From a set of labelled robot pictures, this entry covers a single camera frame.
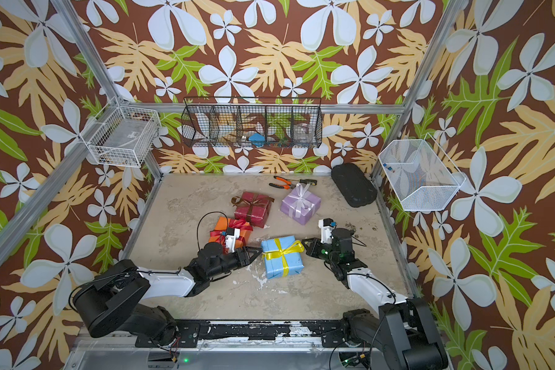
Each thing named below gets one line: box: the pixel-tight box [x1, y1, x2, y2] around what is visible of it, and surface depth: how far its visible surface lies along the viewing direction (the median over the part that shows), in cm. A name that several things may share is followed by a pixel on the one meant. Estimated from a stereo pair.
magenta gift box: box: [234, 191, 272, 229], surface depth 100 cm
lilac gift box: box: [279, 187, 322, 226], surface depth 102 cm
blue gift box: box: [261, 235, 305, 280], surface depth 85 cm
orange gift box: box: [208, 215, 253, 249], surface depth 95 cm
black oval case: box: [331, 162, 378, 208], surface depth 111 cm
